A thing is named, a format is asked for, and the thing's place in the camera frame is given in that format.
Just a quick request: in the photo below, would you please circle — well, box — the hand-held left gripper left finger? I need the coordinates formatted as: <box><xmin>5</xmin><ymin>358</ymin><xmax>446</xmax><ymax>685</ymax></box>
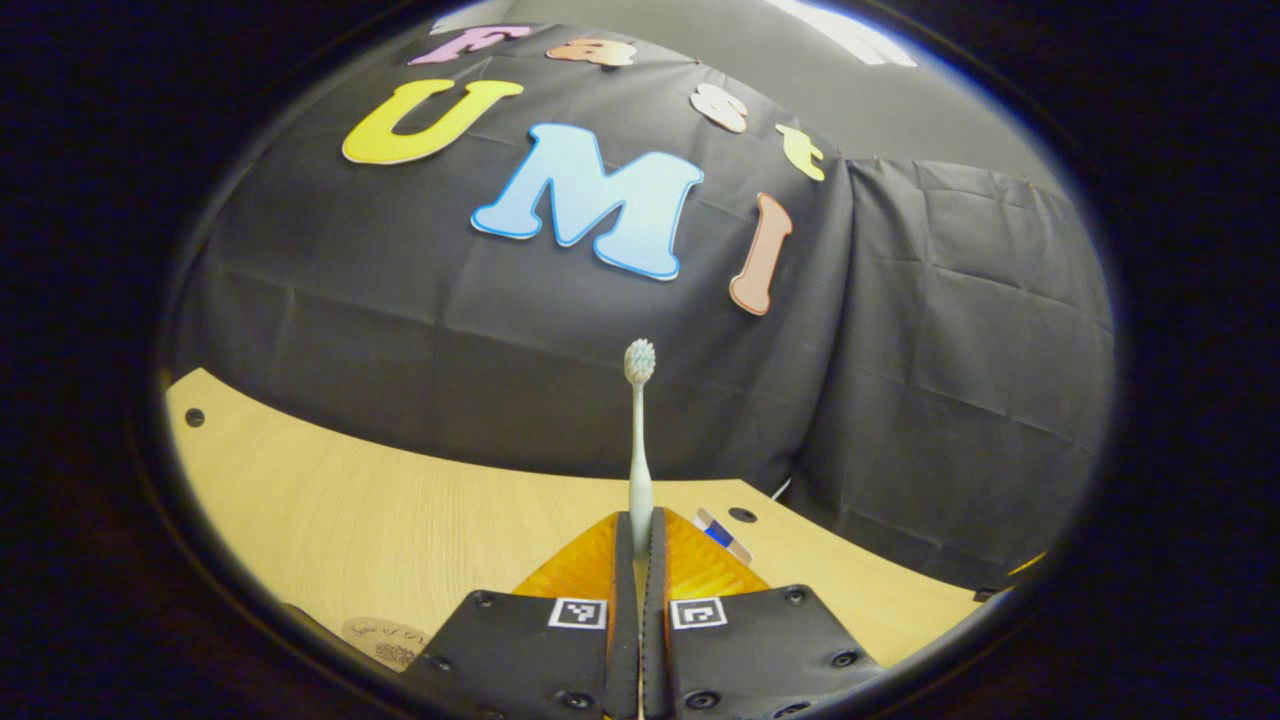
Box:
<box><xmin>400</xmin><ymin>510</ymin><xmax>641</xmax><ymax>720</ymax></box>

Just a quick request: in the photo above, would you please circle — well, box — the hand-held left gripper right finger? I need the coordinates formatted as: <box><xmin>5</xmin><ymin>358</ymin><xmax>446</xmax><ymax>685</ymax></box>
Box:
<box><xmin>642</xmin><ymin>507</ymin><xmax>886</xmax><ymax>720</ymax></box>

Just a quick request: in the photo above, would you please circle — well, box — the white and blue toothpaste tube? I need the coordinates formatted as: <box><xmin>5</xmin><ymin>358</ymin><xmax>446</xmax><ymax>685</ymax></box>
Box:
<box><xmin>694</xmin><ymin>506</ymin><xmax>754</xmax><ymax>567</ymax></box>

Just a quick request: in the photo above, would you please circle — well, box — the pale green toothbrush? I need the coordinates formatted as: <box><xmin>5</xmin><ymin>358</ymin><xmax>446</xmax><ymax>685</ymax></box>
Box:
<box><xmin>624</xmin><ymin>338</ymin><xmax>658</xmax><ymax>561</ymax></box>

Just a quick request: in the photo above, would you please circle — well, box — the round cork coaster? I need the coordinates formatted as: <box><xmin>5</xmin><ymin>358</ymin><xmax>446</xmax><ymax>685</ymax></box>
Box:
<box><xmin>341</xmin><ymin>616</ymin><xmax>433</xmax><ymax>673</ymax></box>

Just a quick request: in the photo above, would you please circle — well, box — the black backdrop cloth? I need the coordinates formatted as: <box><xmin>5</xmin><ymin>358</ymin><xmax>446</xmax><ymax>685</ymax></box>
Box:
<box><xmin>165</xmin><ymin>20</ymin><xmax>1116</xmax><ymax>596</ymax></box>

